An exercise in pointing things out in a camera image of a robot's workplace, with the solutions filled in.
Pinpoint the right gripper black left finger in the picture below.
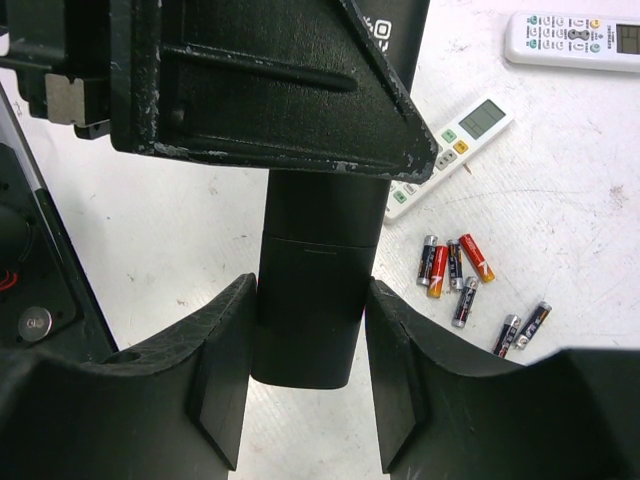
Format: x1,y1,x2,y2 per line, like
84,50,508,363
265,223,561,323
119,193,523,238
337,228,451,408
1,274,256,479

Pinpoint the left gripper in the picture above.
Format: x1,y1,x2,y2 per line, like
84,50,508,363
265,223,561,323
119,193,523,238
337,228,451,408
1,1,111,140

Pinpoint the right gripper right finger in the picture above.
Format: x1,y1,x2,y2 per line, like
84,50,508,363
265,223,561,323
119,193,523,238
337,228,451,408
365,280,639,479

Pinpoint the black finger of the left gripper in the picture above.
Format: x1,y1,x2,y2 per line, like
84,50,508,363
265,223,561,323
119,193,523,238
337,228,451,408
110,1,437,183

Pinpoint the black battery pair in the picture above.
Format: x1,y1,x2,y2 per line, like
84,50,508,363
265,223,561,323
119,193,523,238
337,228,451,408
492,314,521,358
514,301,552,350

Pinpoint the black remote control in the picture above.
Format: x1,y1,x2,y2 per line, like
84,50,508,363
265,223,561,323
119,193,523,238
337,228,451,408
249,0,431,390

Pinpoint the white remote upright centre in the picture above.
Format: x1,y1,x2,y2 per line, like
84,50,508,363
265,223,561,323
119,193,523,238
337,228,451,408
384,95,514,225

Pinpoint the white remote top left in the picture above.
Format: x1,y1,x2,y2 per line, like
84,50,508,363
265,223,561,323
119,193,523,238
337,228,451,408
504,12,639,74

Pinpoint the red battery lower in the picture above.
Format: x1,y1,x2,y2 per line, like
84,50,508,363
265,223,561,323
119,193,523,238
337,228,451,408
427,245,448,298

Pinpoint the red battery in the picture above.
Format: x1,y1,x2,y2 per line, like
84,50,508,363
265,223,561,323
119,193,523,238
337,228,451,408
427,245,448,298
459,234,495,283

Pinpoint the black battery cluster right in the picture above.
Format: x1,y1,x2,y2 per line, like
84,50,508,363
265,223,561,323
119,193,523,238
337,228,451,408
451,276,479,328

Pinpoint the black battery cluster middle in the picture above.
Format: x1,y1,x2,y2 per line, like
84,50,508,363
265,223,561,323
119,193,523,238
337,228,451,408
416,235,438,286

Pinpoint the black battery in cluster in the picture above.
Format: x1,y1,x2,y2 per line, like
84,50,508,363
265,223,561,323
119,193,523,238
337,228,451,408
446,239,464,291

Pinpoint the red battery top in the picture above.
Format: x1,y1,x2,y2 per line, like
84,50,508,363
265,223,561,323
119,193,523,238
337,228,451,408
459,234,495,283

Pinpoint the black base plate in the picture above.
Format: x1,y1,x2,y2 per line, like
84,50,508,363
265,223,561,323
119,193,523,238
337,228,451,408
1,96,117,362

